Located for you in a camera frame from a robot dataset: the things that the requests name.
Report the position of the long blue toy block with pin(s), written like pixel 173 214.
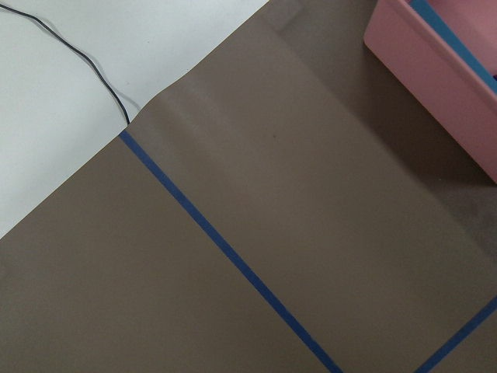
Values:
pixel 440 27

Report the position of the pink plastic box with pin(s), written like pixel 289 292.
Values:
pixel 435 75

